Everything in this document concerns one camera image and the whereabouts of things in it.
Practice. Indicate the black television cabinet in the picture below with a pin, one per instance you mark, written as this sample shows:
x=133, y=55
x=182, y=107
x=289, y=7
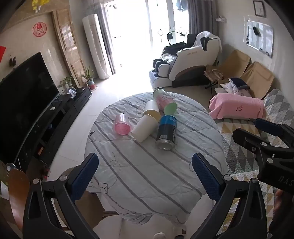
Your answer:
x=62, y=119

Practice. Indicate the person's right hand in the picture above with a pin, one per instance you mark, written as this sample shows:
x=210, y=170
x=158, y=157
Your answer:
x=284, y=202

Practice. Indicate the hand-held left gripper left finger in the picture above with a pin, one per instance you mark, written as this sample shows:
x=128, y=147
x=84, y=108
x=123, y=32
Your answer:
x=84, y=175

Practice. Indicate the round table striped cloth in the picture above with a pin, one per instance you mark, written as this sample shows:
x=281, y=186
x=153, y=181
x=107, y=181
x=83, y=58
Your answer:
x=137, y=167

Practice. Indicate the blue and black can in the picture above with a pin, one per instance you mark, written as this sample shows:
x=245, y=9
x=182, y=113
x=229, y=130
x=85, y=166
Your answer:
x=166, y=132

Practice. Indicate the brown covered sofa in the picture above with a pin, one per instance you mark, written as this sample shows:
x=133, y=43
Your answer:
x=255, y=75

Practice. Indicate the small green potted plant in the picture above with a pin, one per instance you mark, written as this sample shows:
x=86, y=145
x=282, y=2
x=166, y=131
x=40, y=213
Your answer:
x=66, y=81

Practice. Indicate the white cup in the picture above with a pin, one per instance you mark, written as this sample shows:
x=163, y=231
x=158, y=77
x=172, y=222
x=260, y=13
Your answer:
x=142, y=131

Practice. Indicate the pink blanket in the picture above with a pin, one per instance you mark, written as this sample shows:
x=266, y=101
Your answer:
x=236, y=106

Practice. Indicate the framed wall picture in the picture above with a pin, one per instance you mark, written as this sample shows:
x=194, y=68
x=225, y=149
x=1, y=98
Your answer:
x=259, y=8

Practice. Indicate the white standing air conditioner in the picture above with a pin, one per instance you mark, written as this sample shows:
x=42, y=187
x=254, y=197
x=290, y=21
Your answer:
x=96, y=46

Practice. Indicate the folding side table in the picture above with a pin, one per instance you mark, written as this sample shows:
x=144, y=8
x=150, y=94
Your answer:
x=213, y=74

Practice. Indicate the pink and green can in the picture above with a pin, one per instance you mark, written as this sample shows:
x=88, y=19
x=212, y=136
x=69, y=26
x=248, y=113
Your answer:
x=164, y=101

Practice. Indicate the grey window curtain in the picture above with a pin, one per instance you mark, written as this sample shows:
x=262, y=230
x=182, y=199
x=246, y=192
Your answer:
x=106, y=39
x=202, y=16

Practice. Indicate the wall whiteboard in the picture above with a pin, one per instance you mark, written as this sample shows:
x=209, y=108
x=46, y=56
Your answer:
x=264, y=36

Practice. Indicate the triangle patterned quilt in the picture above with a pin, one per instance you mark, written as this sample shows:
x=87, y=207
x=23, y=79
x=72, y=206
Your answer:
x=243, y=151

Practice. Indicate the white wall device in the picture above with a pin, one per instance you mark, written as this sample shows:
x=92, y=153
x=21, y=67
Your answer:
x=221, y=19

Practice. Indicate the white towel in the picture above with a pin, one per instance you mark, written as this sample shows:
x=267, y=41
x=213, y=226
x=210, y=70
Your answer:
x=204, y=36

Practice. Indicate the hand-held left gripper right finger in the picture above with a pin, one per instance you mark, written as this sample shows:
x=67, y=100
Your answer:
x=206, y=177

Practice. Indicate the potted plant red pot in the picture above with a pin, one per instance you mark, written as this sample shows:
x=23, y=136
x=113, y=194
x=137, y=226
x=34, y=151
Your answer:
x=89, y=77

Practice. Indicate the red round wall decoration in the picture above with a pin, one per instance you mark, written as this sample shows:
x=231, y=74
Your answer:
x=39, y=29

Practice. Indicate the white massage chair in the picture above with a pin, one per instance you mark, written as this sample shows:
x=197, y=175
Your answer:
x=190, y=62

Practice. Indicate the pink cup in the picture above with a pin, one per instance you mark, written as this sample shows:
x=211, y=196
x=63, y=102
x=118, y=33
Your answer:
x=121, y=126

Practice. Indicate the dark blue garment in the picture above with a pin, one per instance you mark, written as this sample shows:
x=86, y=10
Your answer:
x=240, y=82

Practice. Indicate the patterned pillow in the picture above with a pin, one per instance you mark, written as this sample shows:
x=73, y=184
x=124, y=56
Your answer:
x=227, y=86

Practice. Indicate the black flat television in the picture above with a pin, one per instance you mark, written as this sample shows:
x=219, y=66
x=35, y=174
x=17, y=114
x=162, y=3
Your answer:
x=25, y=92

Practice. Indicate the wooden chair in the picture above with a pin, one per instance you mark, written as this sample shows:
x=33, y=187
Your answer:
x=17, y=195
x=91, y=209

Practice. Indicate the yellow flowers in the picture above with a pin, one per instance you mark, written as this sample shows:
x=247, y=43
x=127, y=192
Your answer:
x=38, y=3

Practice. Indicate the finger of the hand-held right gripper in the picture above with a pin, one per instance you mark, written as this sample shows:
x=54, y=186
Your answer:
x=250, y=140
x=267, y=125

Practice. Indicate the cream cup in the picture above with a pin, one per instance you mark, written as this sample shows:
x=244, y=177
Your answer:
x=152, y=106

